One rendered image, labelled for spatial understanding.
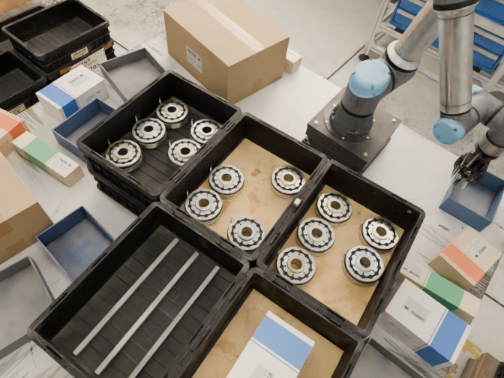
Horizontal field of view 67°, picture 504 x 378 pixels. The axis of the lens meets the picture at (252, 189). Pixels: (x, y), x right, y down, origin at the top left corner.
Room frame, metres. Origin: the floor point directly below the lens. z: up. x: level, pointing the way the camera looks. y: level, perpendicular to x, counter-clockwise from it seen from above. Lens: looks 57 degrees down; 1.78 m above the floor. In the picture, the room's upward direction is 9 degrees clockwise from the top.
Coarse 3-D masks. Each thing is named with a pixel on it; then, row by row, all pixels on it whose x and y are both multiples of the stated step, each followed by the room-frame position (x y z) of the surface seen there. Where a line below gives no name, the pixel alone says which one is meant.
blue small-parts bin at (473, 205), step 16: (496, 176) 0.88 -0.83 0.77; (448, 192) 0.80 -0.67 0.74; (464, 192) 0.84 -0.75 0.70; (480, 192) 0.85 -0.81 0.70; (496, 192) 0.85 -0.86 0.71; (448, 208) 0.74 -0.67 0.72; (464, 208) 0.73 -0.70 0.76; (480, 208) 0.78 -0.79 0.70; (496, 208) 0.74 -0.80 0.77; (480, 224) 0.69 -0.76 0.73
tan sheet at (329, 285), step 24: (312, 216) 0.57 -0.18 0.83; (360, 216) 0.59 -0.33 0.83; (288, 240) 0.48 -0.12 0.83; (336, 240) 0.50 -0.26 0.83; (336, 264) 0.43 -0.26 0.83; (384, 264) 0.45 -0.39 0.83; (312, 288) 0.35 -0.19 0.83; (336, 288) 0.36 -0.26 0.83; (360, 288) 0.37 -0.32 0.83; (360, 312) 0.31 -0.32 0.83
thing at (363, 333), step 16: (320, 176) 0.65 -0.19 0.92; (384, 192) 0.62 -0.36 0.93; (416, 208) 0.58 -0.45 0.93; (288, 224) 0.47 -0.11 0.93; (416, 224) 0.53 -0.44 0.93; (272, 240) 0.42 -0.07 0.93; (400, 256) 0.43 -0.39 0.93; (272, 272) 0.34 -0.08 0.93; (384, 288) 0.34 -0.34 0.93; (320, 304) 0.28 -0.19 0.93; (368, 320) 0.26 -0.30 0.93
